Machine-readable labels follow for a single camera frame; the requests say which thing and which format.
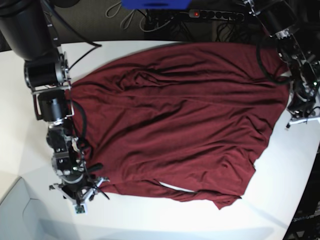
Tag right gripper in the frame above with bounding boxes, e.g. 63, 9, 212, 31
62, 174, 93, 198

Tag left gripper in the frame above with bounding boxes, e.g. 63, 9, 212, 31
287, 92, 320, 118

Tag dark red t-shirt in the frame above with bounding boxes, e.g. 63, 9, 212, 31
71, 42, 289, 209

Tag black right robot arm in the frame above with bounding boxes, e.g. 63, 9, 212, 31
0, 0, 104, 204

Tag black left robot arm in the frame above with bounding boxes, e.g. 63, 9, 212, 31
243, 0, 320, 121

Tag white bin at corner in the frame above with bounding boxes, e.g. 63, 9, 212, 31
0, 178, 45, 240

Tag black power strip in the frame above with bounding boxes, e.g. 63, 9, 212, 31
188, 9, 245, 22

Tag blue box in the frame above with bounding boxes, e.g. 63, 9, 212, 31
121, 0, 191, 10

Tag white cable loops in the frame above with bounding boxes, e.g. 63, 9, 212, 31
105, 2, 176, 33

